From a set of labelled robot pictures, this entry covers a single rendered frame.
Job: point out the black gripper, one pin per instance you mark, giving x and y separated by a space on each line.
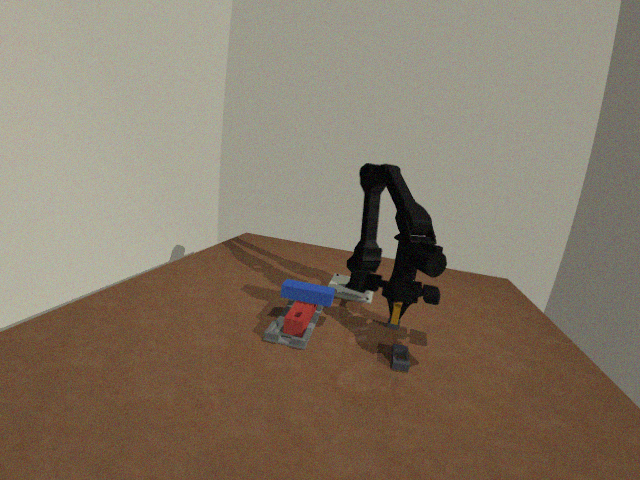
431 294

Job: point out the yellow rectangular block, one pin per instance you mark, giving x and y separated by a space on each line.
395 313

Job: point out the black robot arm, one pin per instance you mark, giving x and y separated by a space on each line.
411 218

